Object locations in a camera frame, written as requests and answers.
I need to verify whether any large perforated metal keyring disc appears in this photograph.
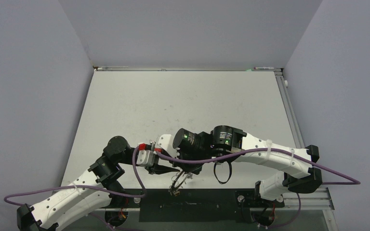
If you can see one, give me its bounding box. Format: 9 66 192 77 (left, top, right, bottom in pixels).
168 171 193 196

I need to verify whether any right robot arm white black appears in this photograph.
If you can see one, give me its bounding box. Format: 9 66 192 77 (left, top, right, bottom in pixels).
168 125 323 206

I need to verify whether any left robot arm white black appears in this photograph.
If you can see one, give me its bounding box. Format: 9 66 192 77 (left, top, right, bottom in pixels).
16 134 177 231

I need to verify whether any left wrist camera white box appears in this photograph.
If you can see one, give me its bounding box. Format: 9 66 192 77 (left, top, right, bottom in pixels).
136 150 158 167

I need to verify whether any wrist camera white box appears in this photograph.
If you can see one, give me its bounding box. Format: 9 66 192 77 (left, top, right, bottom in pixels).
156 134 177 158
136 150 158 167

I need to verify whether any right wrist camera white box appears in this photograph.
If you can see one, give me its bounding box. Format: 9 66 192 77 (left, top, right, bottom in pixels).
156 134 177 158

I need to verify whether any aluminium rail right edge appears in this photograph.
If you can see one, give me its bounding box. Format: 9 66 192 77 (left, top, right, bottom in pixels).
274 68 305 148

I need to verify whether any aluminium rail edge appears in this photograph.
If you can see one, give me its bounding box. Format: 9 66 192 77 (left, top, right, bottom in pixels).
94 66 278 72
274 68 305 148

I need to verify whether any aluminium rail back edge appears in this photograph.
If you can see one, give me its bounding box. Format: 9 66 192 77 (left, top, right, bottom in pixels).
94 66 278 72

